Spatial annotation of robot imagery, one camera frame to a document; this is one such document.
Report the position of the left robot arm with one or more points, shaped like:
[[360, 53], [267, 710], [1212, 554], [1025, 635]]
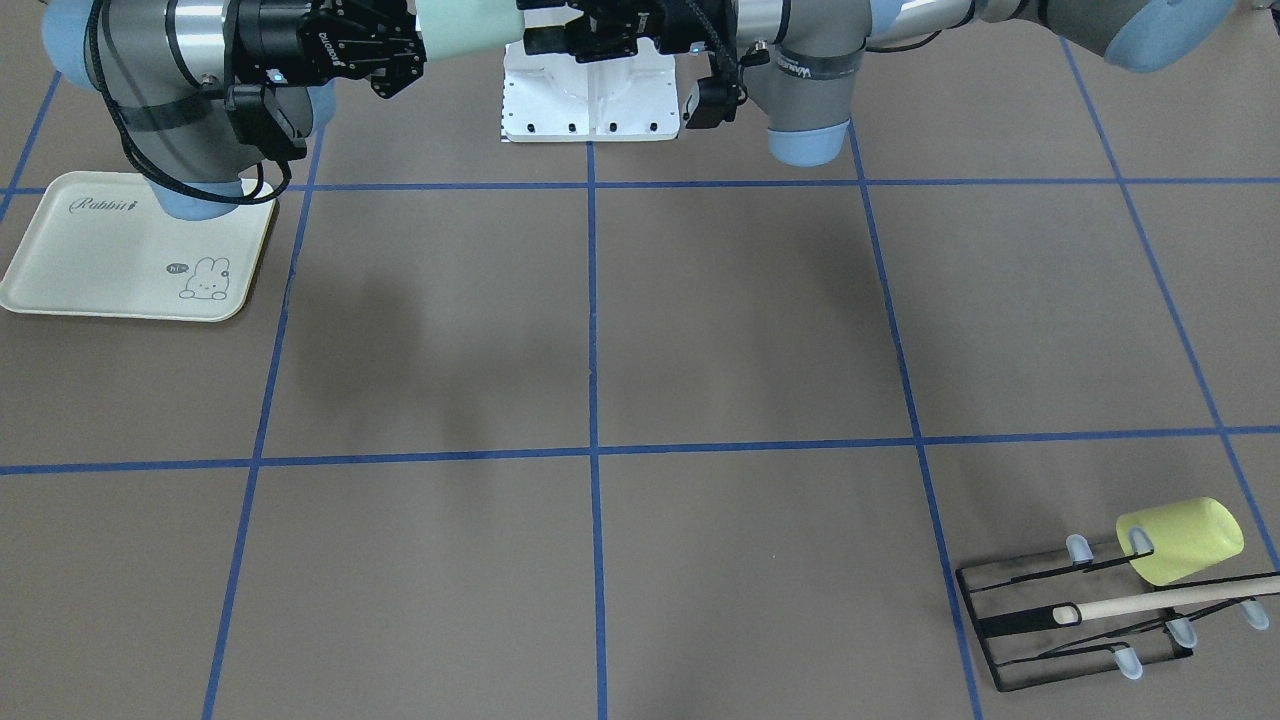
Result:
[[798, 60]]

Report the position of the cream rabbit tray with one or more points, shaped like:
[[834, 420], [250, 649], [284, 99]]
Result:
[[100, 244]]

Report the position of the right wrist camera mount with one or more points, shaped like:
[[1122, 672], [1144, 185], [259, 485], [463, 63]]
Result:
[[274, 120]]

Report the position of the light green cup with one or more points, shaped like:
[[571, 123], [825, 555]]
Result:
[[449, 29]]

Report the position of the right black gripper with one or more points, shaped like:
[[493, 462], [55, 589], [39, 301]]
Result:
[[268, 36]]

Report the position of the black wire cup rack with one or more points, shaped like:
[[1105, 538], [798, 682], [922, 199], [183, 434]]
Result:
[[1008, 603]]

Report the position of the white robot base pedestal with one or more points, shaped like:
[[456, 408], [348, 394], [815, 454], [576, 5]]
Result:
[[553, 98]]

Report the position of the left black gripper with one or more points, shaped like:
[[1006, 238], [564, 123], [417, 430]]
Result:
[[668, 22]]

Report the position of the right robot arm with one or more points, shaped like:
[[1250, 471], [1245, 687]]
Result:
[[213, 101]]

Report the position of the yellow cup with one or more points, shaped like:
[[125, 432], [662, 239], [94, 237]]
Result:
[[1175, 540]]

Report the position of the wooden rack handle dowel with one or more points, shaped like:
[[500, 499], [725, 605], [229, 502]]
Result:
[[1070, 614]]

